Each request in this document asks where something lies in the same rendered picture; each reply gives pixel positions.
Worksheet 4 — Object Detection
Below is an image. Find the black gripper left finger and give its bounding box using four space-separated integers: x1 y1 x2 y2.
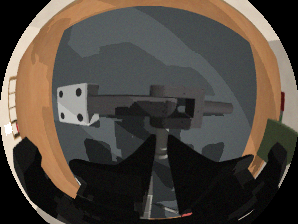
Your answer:
69 134 156 217

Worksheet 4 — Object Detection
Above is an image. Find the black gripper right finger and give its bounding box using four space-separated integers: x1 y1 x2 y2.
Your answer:
167 135 254 215

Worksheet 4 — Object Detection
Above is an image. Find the dark grey flat bar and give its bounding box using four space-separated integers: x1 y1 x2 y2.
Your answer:
87 95 178 117

